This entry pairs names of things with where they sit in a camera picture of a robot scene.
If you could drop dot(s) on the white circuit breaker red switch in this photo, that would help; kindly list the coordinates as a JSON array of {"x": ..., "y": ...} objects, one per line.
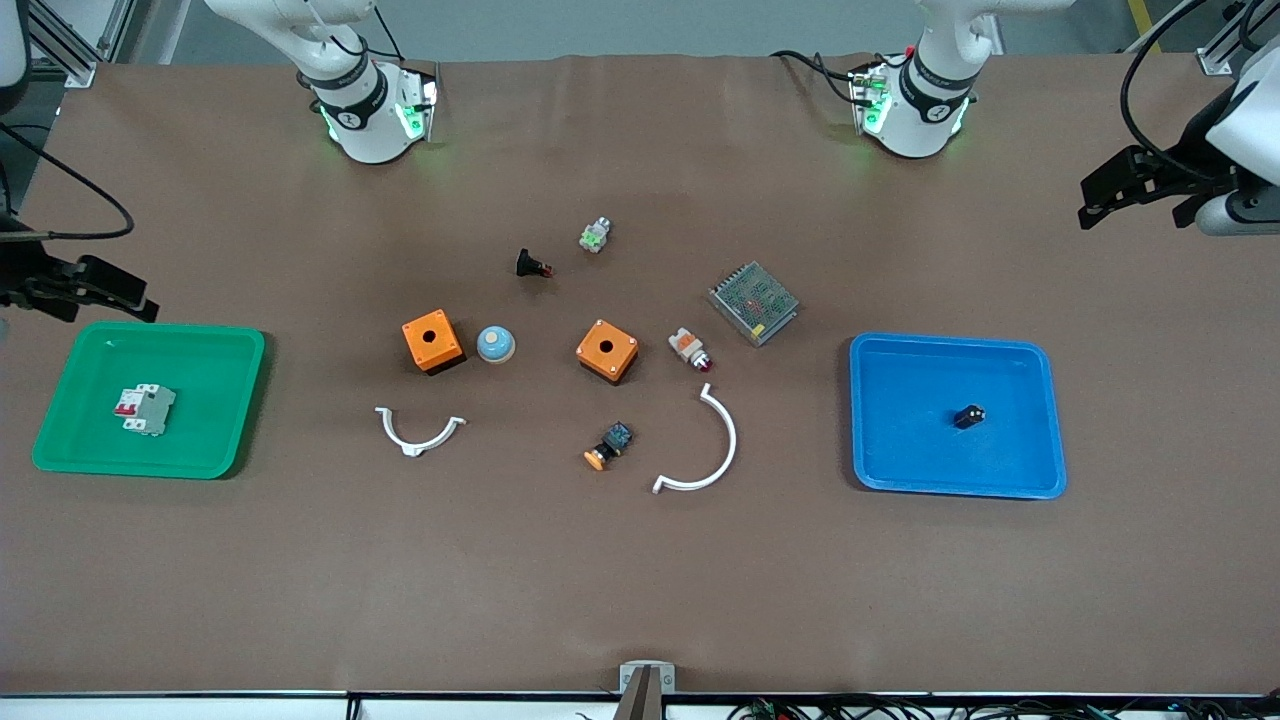
[{"x": 145, "y": 410}]

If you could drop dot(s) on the blue plastic tray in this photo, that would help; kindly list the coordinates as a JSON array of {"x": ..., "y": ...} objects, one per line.
[{"x": 930, "y": 460}]

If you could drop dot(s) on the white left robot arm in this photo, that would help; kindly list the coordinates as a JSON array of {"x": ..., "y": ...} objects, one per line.
[{"x": 925, "y": 110}]

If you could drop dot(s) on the orange button box black base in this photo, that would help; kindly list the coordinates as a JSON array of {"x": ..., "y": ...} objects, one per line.
[
  {"x": 432, "y": 338},
  {"x": 605, "y": 348}
]

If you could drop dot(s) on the metal mesh power supply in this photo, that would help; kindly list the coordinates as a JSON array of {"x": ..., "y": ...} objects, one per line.
[{"x": 755, "y": 303}]

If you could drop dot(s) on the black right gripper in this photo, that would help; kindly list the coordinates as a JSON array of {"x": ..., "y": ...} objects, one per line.
[{"x": 22, "y": 270}]

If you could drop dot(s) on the small black capacitor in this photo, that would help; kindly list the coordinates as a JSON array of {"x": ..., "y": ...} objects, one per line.
[{"x": 969, "y": 416}]

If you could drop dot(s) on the yellow mushroom push button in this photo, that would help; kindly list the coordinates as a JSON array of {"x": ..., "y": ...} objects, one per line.
[{"x": 608, "y": 447}]

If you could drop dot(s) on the blue dome buzzer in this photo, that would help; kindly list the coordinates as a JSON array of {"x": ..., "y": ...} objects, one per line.
[{"x": 496, "y": 345}]

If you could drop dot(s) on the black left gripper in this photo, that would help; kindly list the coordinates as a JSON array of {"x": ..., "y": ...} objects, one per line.
[{"x": 1192, "y": 182}]

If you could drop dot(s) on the brown table mat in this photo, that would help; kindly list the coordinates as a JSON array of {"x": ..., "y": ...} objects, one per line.
[{"x": 640, "y": 600}]

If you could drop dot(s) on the small green push button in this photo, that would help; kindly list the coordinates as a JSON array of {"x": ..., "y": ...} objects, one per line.
[{"x": 595, "y": 236}]

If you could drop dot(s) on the aluminium frame profile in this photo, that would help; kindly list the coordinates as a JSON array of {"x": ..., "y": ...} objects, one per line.
[
  {"x": 1215, "y": 62},
  {"x": 75, "y": 62}
]

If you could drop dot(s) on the grey metal edge bracket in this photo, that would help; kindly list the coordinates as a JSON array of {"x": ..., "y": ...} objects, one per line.
[{"x": 630, "y": 678}]

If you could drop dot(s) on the red indicator lamp orange body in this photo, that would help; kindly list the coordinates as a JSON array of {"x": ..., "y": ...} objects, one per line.
[{"x": 688, "y": 346}]

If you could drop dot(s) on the green plastic tray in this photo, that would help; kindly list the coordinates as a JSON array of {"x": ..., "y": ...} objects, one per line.
[{"x": 200, "y": 400}]

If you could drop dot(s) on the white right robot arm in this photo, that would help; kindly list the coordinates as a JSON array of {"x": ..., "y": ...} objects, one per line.
[{"x": 365, "y": 110}]

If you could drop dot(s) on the black switch with red tip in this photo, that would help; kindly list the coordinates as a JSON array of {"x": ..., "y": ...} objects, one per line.
[{"x": 530, "y": 264}]

